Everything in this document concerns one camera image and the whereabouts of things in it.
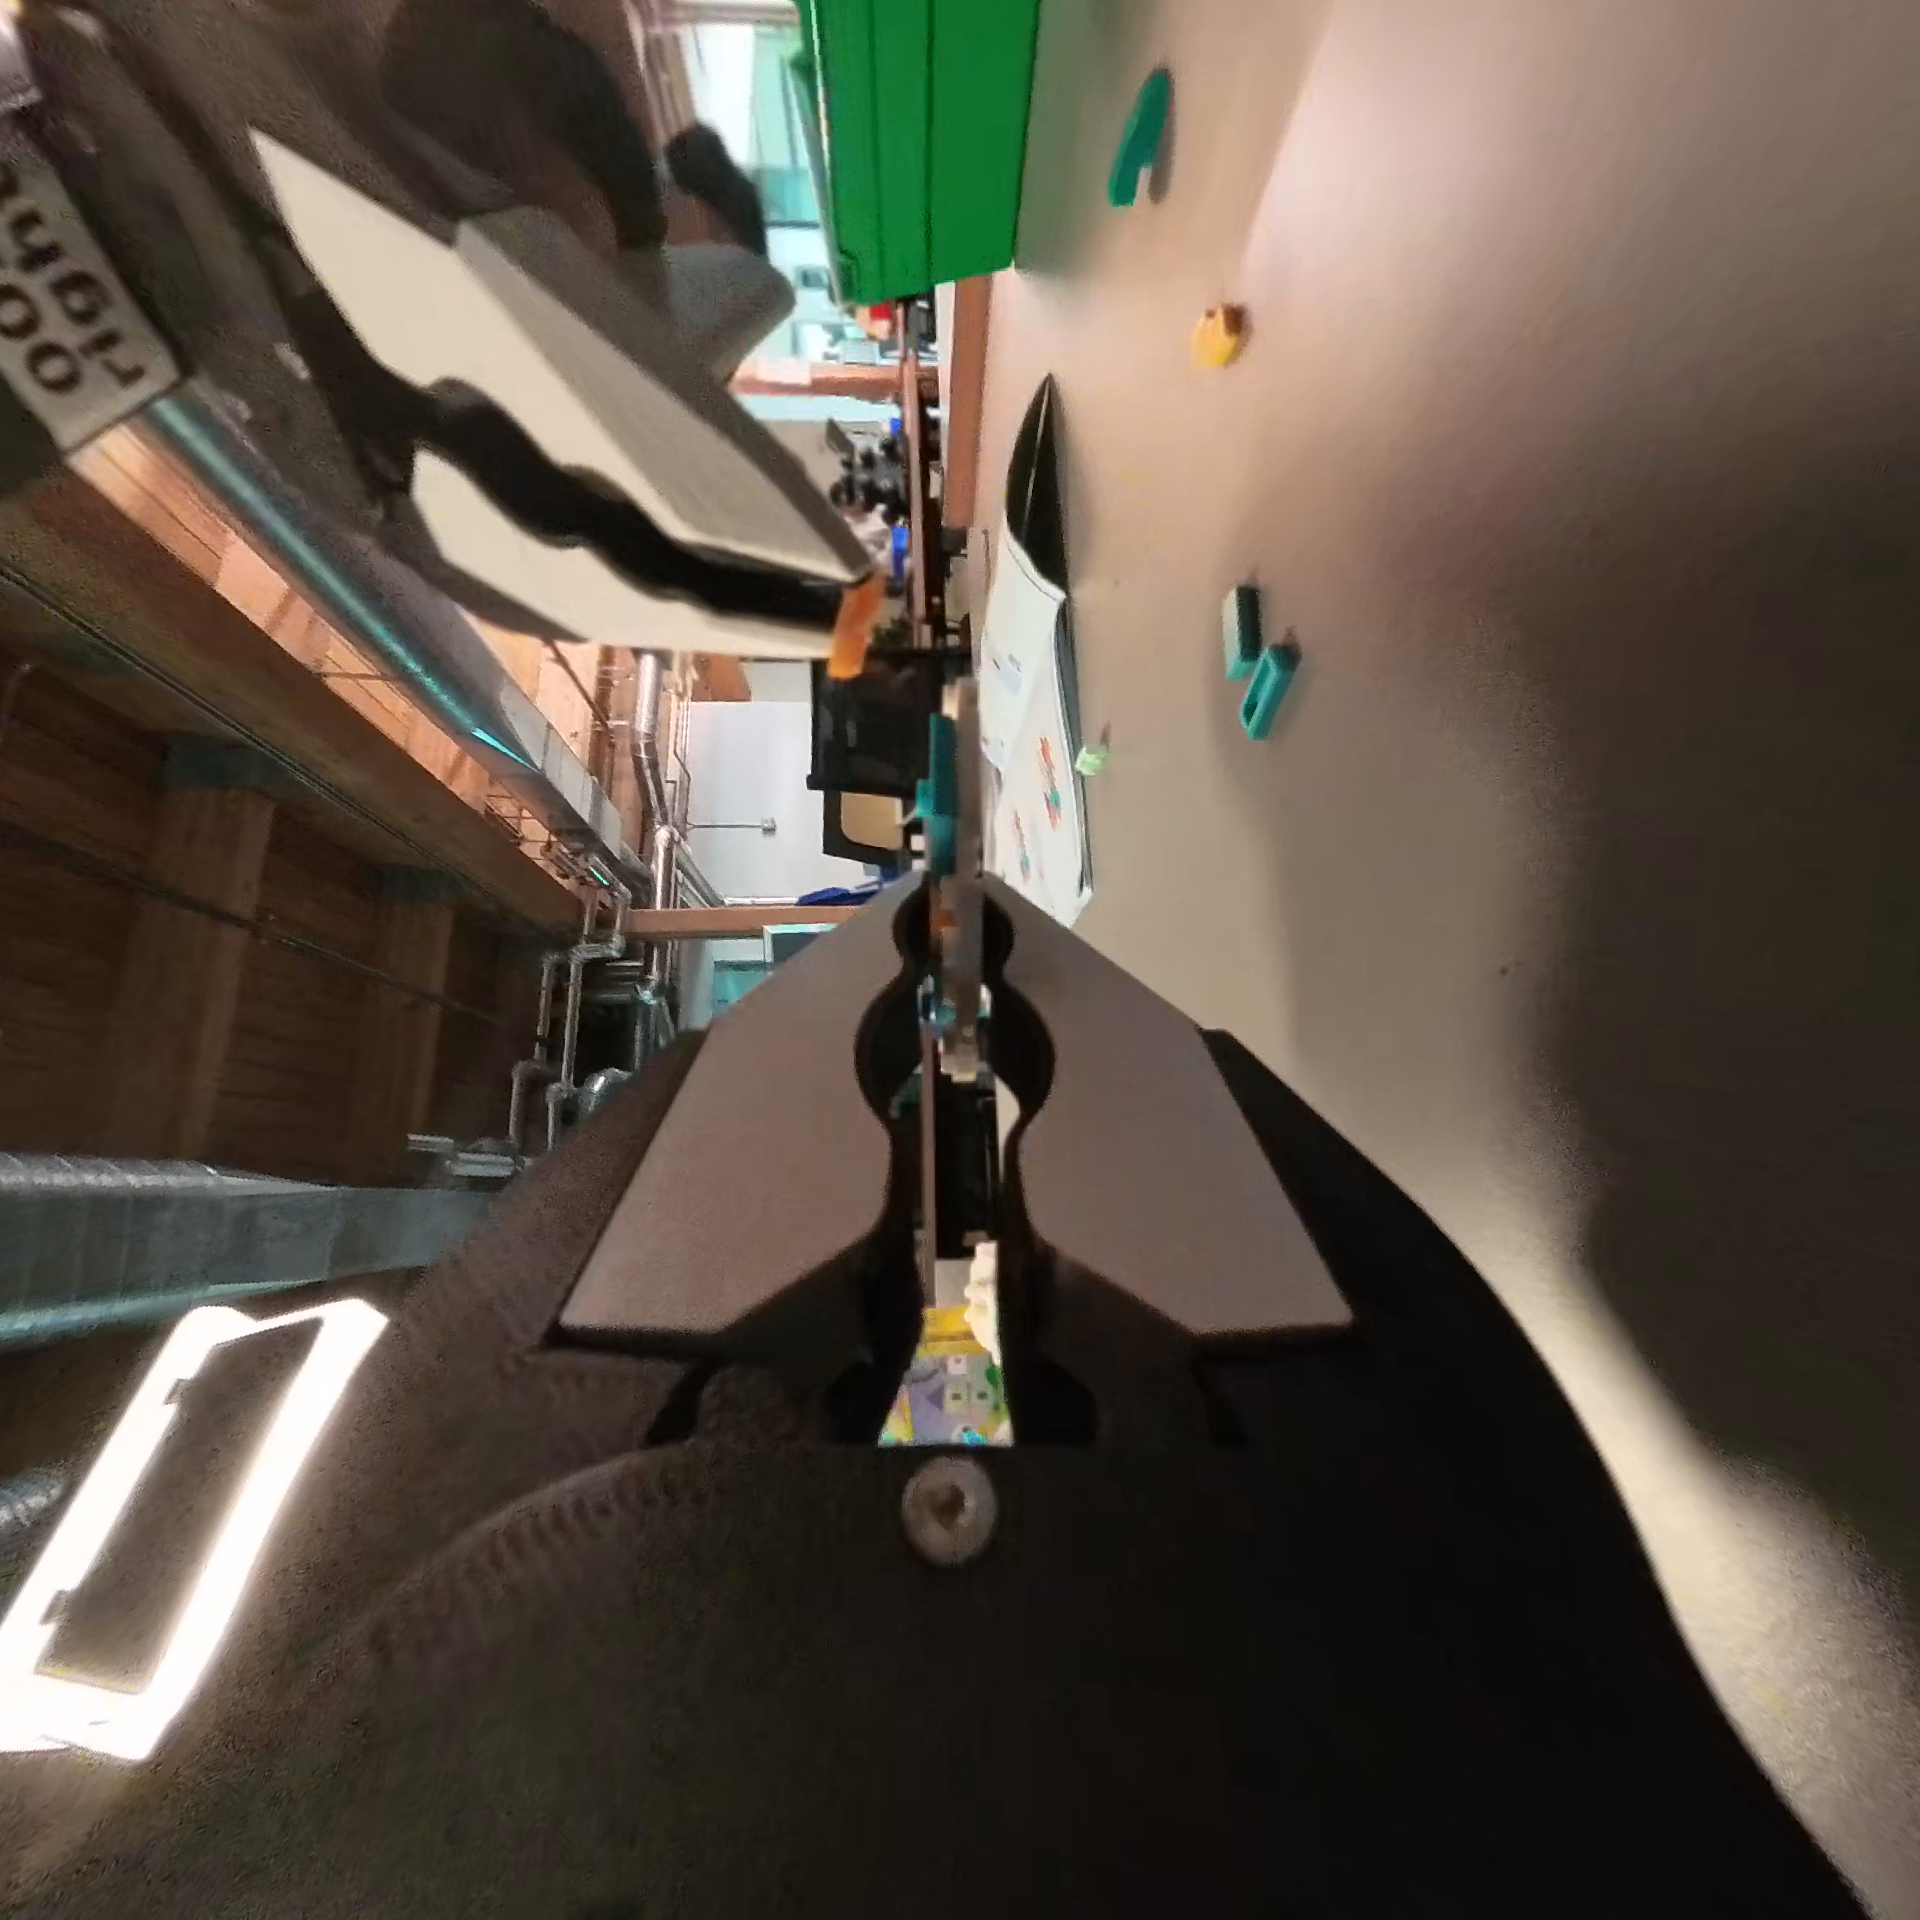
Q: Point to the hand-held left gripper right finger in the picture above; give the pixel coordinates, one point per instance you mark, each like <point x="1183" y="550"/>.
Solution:
<point x="1184" y="1200"/>

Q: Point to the yellow toy set box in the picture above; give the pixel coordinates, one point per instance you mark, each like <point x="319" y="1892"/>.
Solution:
<point x="945" y="1401"/>

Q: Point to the small orange tile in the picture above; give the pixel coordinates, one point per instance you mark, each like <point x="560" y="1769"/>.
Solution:
<point x="1219" y="339"/>

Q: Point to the long grey ceiling duct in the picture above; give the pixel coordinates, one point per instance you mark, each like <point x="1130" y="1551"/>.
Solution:
<point x="346" y="600"/>

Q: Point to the white lamp light panel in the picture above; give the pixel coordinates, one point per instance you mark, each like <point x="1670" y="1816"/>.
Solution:
<point x="89" y="1694"/>

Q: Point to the black office chair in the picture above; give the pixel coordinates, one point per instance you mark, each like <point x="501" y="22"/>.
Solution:
<point x="862" y="727"/>

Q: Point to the silver ventilation duct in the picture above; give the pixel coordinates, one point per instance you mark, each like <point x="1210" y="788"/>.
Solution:
<point x="225" y="1244"/>

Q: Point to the white brick animal model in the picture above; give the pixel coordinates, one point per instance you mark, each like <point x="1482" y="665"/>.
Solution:
<point x="984" y="1276"/>

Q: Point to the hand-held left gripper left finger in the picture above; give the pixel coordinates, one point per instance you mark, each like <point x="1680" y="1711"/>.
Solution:
<point x="734" y="1185"/>

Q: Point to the orange curved tile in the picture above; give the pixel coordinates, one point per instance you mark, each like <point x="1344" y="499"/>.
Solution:
<point x="854" y="622"/>

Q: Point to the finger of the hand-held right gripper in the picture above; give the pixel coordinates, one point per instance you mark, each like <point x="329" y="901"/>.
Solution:
<point x="523" y="556"/>
<point x="599" y="360"/>

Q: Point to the tan backed chair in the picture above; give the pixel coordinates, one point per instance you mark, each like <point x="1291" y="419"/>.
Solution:
<point x="862" y="827"/>

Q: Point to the grey pipe cluster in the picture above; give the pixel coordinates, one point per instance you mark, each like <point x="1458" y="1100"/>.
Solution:
<point x="570" y="1037"/>

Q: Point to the slim silver duct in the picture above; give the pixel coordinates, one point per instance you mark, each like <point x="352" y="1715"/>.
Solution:
<point x="657" y="781"/>

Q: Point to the open instruction booklet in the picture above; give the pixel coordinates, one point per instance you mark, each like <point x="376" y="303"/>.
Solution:
<point x="1026" y="705"/>

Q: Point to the green plastic bin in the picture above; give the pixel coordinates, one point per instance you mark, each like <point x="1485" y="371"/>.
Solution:
<point x="931" y="136"/>

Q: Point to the teal flat tile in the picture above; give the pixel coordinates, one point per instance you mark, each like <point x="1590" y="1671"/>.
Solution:
<point x="1261" y="716"/>
<point x="1242" y="629"/>

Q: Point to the brown wooden desk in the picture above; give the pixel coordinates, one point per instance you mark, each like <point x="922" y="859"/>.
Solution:
<point x="968" y="422"/>

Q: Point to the round white brick plate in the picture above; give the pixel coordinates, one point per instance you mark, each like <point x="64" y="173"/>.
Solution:
<point x="971" y="931"/>

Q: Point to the teal arch brick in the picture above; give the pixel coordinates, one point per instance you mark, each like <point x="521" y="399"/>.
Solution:
<point x="1141" y="136"/>

